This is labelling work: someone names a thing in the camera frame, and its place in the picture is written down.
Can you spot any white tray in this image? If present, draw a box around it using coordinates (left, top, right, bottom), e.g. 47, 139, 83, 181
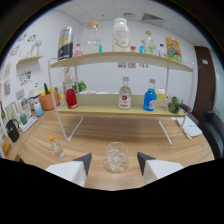
18, 116, 39, 133

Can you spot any green potted plant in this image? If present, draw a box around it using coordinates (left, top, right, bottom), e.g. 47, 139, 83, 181
72, 80, 87, 94

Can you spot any two-tier wooden shelf rack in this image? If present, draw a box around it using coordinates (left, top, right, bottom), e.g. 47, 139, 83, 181
47, 51, 196, 147

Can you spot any ceiling air vent grille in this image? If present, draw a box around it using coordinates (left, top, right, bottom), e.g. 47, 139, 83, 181
141, 12, 165, 22

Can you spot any brown door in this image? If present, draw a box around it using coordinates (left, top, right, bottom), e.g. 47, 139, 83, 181
192, 45, 217, 121

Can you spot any glass jar of limes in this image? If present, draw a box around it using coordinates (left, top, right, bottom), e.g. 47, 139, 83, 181
166, 95, 183, 115

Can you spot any black kettle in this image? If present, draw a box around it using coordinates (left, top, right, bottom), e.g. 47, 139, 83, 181
5, 119, 21, 143

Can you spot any clear bottle blue cap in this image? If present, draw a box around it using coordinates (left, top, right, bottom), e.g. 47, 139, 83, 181
157, 43, 168, 58

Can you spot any small clear bottle orange cap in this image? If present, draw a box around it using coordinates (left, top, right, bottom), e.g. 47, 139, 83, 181
49, 135, 66, 160

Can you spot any white milk bottle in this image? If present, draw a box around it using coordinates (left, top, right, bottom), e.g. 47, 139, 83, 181
111, 17, 132, 53

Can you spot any white notebook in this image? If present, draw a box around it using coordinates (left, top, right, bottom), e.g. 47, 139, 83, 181
171, 115, 203, 138

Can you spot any blue bottle yellow cap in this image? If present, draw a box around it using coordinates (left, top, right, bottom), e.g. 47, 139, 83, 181
138, 39, 146, 54

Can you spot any wooden wall shelf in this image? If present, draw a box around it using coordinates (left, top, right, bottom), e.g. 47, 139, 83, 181
15, 55, 44, 66

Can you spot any tall black yellow can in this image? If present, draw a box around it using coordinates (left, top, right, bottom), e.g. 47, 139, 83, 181
57, 26, 75, 62

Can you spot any clear bottle green cap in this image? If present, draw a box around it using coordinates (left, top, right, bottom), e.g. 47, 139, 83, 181
143, 30, 157, 56

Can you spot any green cup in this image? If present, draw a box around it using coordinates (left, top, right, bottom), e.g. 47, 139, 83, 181
19, 113, 28, 126

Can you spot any small pink bottle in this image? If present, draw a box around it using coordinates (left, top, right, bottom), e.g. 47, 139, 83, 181
73, 43, 84, 58

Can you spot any white bottle blue base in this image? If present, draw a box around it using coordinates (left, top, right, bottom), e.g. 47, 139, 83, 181
33, 102, 44, 118

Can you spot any black muddler handle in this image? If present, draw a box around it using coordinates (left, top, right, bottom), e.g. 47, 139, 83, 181
180, 102, 193, 114

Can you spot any white appliance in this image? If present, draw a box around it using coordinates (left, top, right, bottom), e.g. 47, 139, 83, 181
29, 83, 44, 101

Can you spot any red liquid bottle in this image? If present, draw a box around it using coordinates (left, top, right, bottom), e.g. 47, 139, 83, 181
64, 87, 79, 110

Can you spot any orange basket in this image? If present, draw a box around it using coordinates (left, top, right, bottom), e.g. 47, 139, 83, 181
38, 89, 61, 112

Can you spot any black chair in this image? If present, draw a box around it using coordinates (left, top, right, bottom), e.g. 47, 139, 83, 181
198, 109, 224, 159

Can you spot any yellow colourful drink can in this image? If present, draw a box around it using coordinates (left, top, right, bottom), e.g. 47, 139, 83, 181
165, 36, 183, 63

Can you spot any clear glass with ice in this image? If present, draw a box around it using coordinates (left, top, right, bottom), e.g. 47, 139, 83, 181
103, 141, 130, 174

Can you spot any clear bottle red white label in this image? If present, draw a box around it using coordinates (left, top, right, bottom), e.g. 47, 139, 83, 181
117, 76, 133, 111

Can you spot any blue liquid bottle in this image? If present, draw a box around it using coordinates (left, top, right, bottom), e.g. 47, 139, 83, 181
142, 78, 158, 112

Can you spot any clear bottle wooden cap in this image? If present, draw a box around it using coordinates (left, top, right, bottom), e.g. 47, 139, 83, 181
83, 20, 101, 55

